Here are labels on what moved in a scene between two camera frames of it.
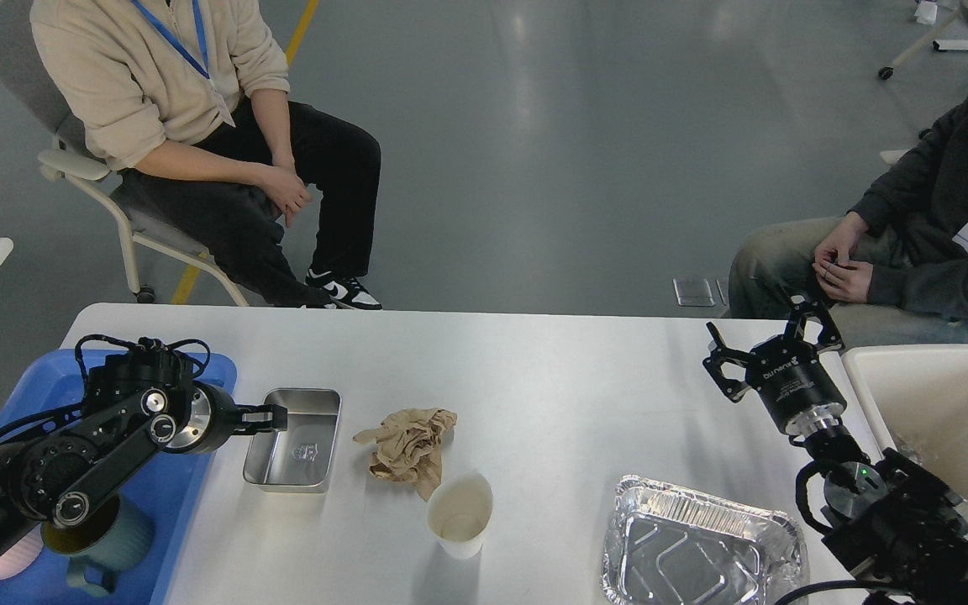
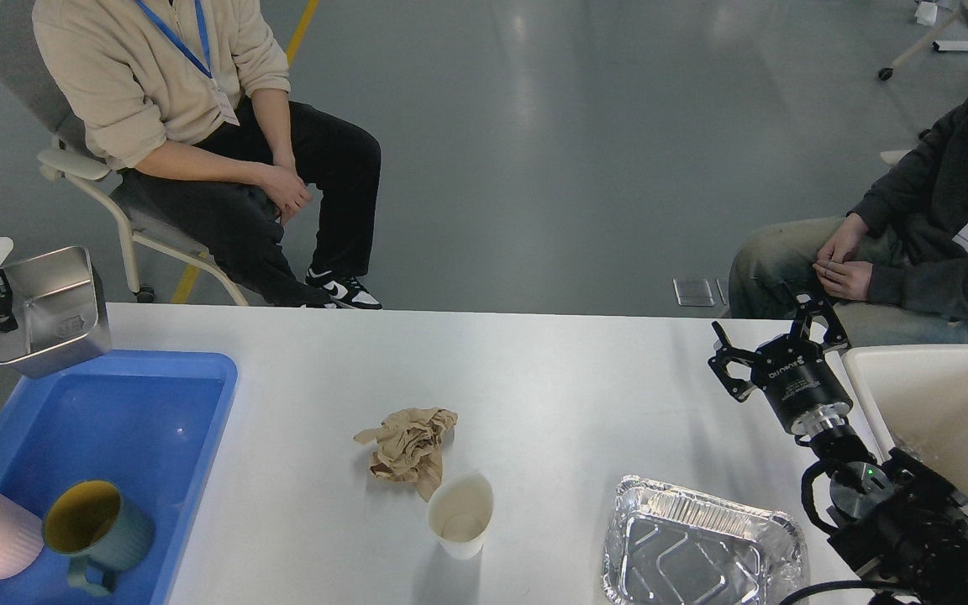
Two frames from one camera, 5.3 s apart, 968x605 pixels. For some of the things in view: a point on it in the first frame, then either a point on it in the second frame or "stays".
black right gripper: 786,371 stays
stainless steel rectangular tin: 297,460 -> 58,303
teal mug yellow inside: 116,535 stays
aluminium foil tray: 665,545 stays
